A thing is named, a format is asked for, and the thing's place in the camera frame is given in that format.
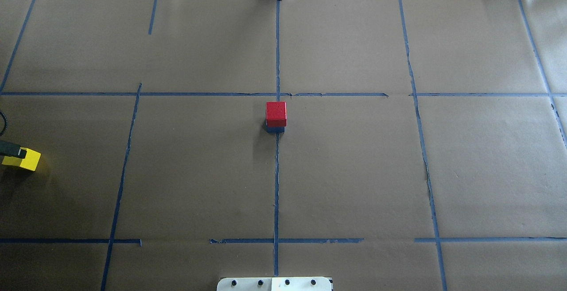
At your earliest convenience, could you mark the yellow block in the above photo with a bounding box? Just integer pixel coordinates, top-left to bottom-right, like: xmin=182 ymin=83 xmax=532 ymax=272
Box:
xmin=1 ymin=147 xmax=41 ymax=172

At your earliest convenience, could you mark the blue block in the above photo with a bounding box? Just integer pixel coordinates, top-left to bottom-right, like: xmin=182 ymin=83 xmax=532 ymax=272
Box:
xmin=265 ymin=124 xmax=285 ymax=134

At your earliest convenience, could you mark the red block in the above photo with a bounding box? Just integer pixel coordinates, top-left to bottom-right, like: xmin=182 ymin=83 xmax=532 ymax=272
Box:
xmin=265 ymin=101 xmax=287 ymax=128

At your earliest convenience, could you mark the white pedestal column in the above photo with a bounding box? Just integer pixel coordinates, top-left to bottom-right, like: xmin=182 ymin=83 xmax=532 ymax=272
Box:
xmin=216 ymin=276 xmax=334 ymax=291

